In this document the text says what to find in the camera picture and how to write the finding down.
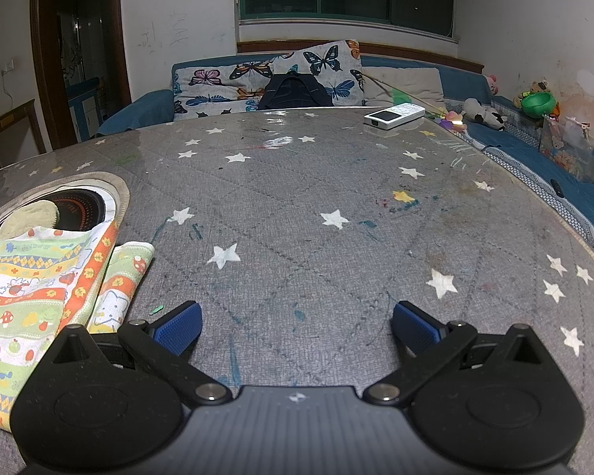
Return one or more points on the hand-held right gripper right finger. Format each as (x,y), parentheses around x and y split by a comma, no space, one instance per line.
(413,327)

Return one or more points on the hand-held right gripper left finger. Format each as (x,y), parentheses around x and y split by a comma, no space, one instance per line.
(180,326)

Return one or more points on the colourful patterned cloth garment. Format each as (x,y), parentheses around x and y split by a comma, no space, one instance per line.
(34,277)

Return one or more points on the black round induction cooker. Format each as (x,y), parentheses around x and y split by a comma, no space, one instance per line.
(79,209)

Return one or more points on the pale yellow cloth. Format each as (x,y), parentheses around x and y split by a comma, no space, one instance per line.
(29,218)

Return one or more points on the black remote control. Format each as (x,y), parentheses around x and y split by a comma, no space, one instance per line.
(557,187)

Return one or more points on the small colourful toy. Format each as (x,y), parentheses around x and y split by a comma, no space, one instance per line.
(450,118)

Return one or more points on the white rectangular device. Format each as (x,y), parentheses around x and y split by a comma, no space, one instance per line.
(393,115)

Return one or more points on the black and white plush toy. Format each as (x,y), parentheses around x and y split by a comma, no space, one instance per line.
(485,115)

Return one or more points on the blue sofa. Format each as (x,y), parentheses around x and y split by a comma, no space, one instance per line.
(475,109)

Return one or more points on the blue cabinet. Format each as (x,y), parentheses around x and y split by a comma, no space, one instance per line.
(86,106)

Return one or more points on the butterfly print sofa cover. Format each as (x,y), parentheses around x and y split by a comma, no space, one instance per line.
(218,90)

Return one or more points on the transparent cartoon print bag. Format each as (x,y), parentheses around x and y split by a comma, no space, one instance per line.
(571,147)

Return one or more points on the beige cushion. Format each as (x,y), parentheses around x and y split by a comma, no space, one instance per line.
(406,85)

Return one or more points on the green plastic bowl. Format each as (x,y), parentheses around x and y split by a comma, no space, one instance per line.
(538,104)

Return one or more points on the pink plush toy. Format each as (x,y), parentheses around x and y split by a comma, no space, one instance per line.
(492,83)

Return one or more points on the black backpack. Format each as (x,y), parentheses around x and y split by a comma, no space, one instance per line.
(293,93)

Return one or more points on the wooden side table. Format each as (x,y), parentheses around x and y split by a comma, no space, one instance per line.
(7,131)

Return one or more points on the butterfly print pillow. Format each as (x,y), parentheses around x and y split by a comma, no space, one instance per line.
(326,72)

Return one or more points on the dark wooden door frame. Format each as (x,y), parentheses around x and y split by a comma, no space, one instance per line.
(79,49)

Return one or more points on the white wall socket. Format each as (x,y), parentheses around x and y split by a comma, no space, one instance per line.
(10,66)

